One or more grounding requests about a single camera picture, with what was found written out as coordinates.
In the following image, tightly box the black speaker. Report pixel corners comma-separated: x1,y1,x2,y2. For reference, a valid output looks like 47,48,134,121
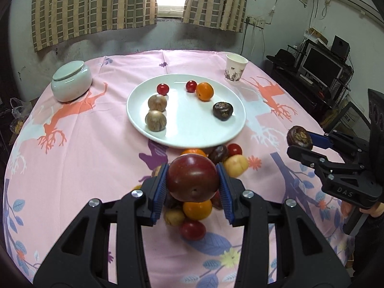
331,35,351,57

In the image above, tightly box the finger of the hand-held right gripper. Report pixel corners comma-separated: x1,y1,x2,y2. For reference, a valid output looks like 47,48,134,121
308,130,371,164
286,145,339,183

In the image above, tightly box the small yellow longan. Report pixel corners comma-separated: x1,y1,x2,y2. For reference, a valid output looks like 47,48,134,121
164,208,186,226

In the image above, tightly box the orange mandarin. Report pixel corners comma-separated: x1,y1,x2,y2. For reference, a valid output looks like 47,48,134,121
196,82,214,102
182,199,213,221
179,148,208,158

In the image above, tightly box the small cardboard box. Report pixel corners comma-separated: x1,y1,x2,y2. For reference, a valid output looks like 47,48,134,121
304,28,329,44

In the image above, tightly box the white oval plate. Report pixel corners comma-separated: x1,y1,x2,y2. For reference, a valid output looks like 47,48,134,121
126,74,247,149

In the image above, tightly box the person's right hand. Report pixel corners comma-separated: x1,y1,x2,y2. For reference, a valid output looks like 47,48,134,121
341,202,384,217

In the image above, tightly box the black hat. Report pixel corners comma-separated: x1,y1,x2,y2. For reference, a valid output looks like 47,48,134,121
266,49,300,66

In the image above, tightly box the wall socket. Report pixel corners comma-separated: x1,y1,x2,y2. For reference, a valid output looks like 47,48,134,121
245,16,266,29

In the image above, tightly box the pale green lidded jar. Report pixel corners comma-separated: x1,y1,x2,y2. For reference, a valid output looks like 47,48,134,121
50,60,93,102

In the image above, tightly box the tan passion fruit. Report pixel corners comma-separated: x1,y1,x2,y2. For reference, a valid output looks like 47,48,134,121
145,110,167,132
148,94,167,112

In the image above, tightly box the printed paper cup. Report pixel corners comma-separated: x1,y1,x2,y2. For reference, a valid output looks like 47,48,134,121
224,53,249,83

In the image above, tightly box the dark shrivelled mangosteen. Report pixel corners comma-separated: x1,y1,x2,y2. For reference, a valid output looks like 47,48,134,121
286,125,313,150

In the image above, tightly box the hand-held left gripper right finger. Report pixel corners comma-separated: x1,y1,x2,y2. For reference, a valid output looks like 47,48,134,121
215,162,351,288

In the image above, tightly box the wide checked curtain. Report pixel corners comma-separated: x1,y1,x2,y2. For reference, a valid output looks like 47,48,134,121
31,0,158,53

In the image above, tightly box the plastic bag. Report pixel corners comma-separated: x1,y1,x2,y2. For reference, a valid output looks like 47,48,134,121
9,97,33,134

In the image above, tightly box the pink printed tablecloth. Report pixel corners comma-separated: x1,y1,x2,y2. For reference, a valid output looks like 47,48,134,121
0,49,365,288

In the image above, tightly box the black computer desk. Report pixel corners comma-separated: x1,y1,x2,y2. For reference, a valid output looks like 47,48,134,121
267,36,354,126

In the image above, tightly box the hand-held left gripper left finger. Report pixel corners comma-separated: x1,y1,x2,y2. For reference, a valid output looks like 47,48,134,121
33,163,168,288

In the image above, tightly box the narrow checked curtain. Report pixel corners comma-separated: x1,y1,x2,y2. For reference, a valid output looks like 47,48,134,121
181,0,251,33

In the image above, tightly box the computer monitor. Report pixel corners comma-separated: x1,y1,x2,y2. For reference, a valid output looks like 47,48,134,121
301,44,344,86

